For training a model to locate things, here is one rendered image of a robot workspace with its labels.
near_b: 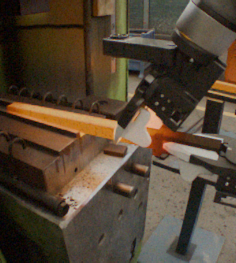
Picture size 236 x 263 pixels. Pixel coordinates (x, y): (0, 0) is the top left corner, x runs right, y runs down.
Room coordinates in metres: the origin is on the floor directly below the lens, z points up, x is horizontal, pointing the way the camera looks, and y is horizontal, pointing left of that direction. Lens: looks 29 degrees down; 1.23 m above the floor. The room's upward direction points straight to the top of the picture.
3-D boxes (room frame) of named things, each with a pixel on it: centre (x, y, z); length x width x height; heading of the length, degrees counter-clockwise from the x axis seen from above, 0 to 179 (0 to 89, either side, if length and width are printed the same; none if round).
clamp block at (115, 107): (0.60, 0.04, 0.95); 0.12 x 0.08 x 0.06; 61
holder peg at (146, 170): (0.47, -0.05, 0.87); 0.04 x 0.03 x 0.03; 61
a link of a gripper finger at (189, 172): (0.32, -0.11, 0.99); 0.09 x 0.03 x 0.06; 64
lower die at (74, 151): (0.51, 0.26, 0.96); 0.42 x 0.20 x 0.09; 61
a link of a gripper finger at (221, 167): (0.29, -0.15, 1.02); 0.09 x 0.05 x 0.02; 64
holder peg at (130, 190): (0.41, -0.01, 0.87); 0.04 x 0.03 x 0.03; 61
